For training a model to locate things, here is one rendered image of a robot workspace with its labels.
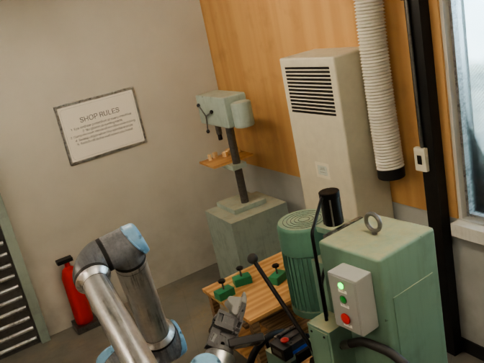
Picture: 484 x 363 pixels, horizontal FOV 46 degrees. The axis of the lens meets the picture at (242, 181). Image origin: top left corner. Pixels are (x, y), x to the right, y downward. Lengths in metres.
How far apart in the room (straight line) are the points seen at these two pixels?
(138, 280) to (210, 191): 3.11
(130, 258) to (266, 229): 2.44
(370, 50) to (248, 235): 1.72
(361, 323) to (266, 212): 2.78
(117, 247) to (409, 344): 0.93
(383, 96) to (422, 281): 1.71
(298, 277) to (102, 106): 3.06
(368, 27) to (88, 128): 2.36
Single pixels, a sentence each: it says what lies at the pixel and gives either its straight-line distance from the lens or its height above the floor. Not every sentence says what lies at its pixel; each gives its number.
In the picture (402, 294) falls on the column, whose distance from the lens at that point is 1.55.
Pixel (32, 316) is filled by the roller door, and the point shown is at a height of 0.23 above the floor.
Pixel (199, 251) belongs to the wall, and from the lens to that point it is 5.14.
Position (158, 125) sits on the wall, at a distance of 4.77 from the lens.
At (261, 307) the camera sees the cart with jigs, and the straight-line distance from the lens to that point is 3.33.
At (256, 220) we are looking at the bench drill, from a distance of 4.19.
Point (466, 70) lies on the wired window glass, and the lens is 3.07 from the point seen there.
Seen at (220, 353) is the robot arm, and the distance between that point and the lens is 1.71.
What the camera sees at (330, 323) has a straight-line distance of 1.64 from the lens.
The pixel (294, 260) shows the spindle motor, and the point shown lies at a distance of 1.78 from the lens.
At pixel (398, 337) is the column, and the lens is 1.59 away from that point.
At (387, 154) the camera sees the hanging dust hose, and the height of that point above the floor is 1.23.
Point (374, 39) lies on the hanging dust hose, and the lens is 3.13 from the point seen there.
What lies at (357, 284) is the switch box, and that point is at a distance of 1.46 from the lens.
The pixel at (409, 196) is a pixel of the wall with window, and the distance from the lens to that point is 3.46.
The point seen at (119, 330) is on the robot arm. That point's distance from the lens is 1.69.
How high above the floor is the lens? 2.18
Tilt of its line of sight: 17 degrees down
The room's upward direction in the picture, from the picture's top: 12 degrees counter-clockwise
